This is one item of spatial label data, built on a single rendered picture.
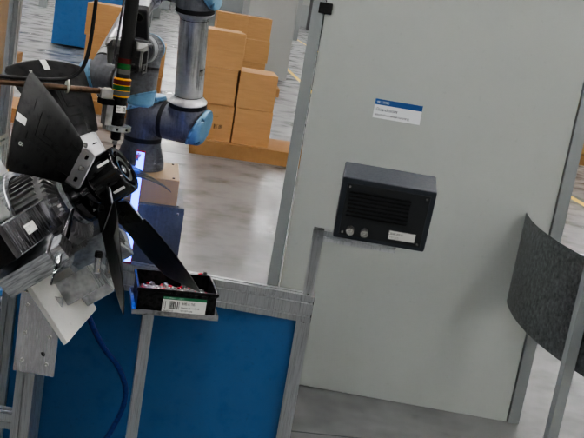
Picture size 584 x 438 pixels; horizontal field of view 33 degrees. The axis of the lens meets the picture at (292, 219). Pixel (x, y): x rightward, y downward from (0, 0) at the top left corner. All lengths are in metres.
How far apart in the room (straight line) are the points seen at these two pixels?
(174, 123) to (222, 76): 6.87
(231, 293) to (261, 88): 7.15
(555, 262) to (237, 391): 1.44
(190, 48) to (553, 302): 1.71
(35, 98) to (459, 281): 2.58
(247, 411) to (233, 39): 7.16
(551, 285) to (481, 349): 0.71
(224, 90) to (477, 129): 5.90
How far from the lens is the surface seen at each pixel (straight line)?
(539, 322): 3.90
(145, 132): 3.05
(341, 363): 4.43
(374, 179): 2.70
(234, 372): 2.93
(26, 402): 2.50
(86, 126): 2.43
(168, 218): 3.02
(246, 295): 2.84
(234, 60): 9.87
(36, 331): 2.42
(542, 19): 4.22
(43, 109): 2.18
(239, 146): 9.85
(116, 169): 2.30
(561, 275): 3.78
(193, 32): 2.92
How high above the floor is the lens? 1.68
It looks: 13 degrees down
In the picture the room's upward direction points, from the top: 10 degrees clockwise
